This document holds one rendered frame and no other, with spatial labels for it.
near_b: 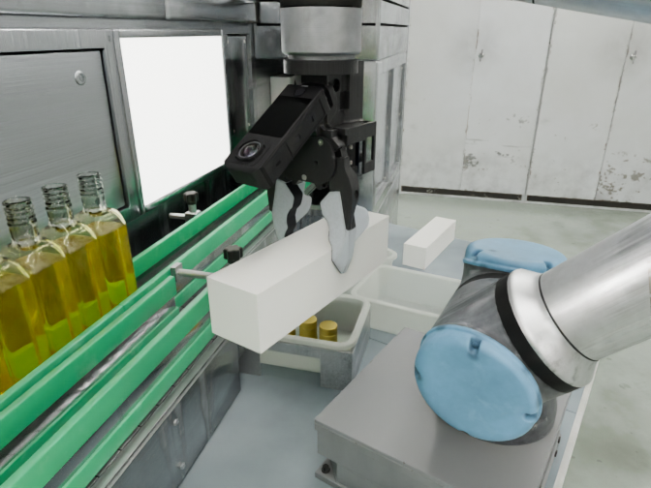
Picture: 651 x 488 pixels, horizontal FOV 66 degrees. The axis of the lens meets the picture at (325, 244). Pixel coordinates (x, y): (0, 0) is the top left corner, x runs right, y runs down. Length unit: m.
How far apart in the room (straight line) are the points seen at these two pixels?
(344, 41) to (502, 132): 3.86
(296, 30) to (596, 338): 0.36
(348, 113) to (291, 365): 0.50
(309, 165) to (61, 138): 0.50
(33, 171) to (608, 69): 3.98
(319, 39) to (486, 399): 0.35
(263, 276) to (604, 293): 0.28
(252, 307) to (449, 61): 3.89
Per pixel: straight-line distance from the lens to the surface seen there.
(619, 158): 4.49
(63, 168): 0.89
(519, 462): 0.67
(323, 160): 0.48
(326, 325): 0.94
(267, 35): 1.59
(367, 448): 0.66
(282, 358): 0.89
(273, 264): 0.48
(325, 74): 0.47
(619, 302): 0.44
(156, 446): 0.68
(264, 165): 0.43
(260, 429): 0.83
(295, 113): 0.46
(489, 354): 0.45
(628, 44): 4.37
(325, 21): 0.47
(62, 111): 0.90
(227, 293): 0.46
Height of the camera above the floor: 1.32
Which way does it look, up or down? 23 degrees down
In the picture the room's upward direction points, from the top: straight up
